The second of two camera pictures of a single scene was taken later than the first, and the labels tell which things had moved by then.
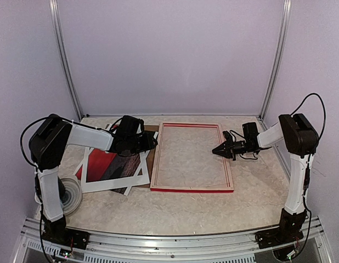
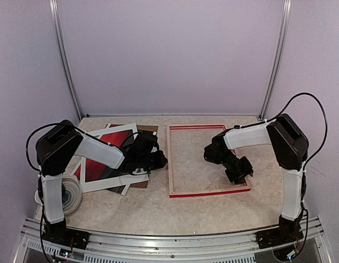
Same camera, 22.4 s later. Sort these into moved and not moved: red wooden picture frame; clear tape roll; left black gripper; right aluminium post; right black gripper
Moved: red wooden picture frame; left black gripper; right black gripper
Not moved: clear tape roll; right aluminium post
